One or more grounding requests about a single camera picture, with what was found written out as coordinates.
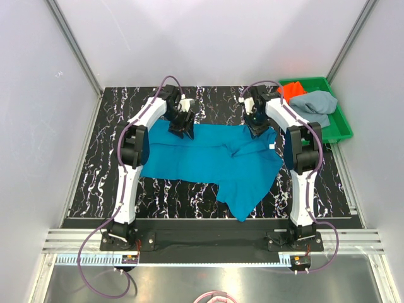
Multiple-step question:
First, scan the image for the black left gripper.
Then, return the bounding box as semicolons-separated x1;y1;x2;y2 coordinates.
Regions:
163;108;195;140

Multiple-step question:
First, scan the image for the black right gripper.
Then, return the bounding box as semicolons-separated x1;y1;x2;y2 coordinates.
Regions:
242;109;270;140

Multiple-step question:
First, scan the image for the blue t shirt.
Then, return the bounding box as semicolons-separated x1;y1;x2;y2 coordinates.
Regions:
141;119;283;222

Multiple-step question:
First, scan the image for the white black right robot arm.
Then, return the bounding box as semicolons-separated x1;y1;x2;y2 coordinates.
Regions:
239;81;323;253

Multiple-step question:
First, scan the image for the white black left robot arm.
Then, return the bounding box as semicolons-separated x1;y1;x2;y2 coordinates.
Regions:
100;85;194;250

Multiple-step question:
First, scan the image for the orange t shirt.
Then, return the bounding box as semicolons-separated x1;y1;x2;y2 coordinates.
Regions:
282;81;307;104

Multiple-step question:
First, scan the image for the grey t shirt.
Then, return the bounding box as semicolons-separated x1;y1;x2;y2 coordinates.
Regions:
289;90;338;128

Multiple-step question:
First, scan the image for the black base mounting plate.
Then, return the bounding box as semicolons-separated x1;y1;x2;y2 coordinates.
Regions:
100;230;324;253

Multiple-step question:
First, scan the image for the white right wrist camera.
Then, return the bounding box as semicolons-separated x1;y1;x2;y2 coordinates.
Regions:
239;97;254;115

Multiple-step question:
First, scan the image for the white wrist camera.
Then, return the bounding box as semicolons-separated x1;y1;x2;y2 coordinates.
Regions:
239;97;254;115
177;98;195;112

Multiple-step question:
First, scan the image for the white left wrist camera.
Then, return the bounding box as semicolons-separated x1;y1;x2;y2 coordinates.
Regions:
177;98;195;112

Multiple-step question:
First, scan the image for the pink cable loop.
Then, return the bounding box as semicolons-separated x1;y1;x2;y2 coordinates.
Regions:
193;290;237;303

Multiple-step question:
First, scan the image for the aluminium frame rail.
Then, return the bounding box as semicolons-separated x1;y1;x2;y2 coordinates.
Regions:
42;229;384;254

